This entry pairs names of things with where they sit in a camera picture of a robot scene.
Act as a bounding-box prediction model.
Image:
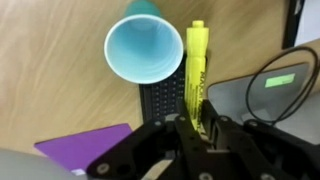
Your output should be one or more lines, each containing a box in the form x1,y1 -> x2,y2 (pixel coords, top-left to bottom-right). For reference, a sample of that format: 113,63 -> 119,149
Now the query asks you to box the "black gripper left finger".
85,98 -> 214,180

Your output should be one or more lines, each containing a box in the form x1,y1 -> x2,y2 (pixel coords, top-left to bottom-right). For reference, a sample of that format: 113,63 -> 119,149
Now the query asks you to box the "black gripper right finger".
199,98 -> 320,180

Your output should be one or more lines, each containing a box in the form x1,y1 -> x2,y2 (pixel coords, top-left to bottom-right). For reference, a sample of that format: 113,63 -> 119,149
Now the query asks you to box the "yellow highlighter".
184,20 -> 210,135

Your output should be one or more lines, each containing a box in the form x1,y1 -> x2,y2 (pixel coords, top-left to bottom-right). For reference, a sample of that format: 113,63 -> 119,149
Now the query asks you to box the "teal plastic cup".
103,0 -> 185,85

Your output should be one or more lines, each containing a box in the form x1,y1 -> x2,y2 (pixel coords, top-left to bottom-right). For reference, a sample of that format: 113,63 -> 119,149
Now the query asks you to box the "black computer keyboard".
138,52 -> 208,125

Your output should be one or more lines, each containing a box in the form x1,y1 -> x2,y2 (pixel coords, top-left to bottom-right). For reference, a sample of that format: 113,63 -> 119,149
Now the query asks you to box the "grey monitor stand base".
206,62 -> 320,146

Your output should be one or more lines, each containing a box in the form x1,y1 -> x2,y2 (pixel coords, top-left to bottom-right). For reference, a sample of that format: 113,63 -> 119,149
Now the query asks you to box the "purple paper sheet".
33,123 -> 134,176

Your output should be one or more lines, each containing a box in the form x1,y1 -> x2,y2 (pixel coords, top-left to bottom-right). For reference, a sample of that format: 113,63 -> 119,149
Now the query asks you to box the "green sticker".
264,72 -> 297,89

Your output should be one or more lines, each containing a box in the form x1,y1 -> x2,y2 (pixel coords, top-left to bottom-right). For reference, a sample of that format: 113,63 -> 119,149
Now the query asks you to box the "black computer monitor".
281,0 -> 306,50

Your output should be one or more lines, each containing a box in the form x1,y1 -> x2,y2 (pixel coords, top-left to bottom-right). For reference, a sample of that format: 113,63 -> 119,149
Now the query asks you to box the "thin black cable loop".
245,45 -> 320,125

